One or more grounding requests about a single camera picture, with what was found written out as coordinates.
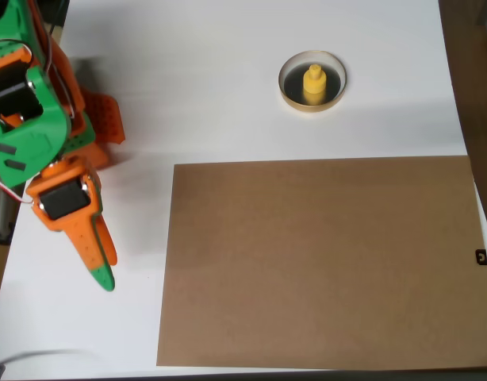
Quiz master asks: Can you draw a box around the small yellow peg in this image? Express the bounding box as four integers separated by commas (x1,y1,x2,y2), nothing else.
302,63,327,106

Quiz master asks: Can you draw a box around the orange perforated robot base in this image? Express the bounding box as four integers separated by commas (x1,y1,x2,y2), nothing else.
64,89,126,171

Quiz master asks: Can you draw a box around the round gold-rimmed dish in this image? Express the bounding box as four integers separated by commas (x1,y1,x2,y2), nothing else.
278,49,347,114

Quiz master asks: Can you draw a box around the brown rectangular board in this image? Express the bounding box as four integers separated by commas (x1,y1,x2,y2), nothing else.
155,156,487,368

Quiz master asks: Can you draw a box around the red white servo cable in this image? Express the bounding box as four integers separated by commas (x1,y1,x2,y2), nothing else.
0,172,34,206

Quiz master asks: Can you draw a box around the metal table clamp post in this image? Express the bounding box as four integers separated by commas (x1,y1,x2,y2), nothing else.
0,190,15,245

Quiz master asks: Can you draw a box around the grey cable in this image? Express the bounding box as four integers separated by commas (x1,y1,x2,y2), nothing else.
0,348,98,381

